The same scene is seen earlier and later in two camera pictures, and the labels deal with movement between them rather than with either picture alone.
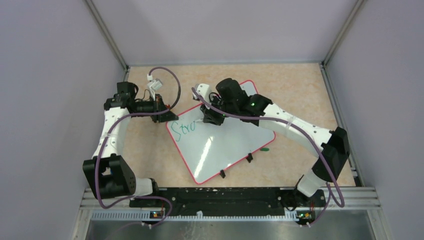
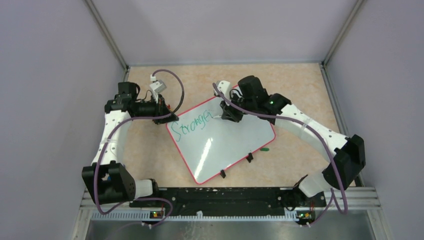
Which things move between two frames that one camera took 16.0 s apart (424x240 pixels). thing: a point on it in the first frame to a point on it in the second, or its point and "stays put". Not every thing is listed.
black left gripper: [168, 116] stays put
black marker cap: [249, 158] stays put
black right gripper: [210, 116] to [229, 113]
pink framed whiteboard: [207, 149] stays put
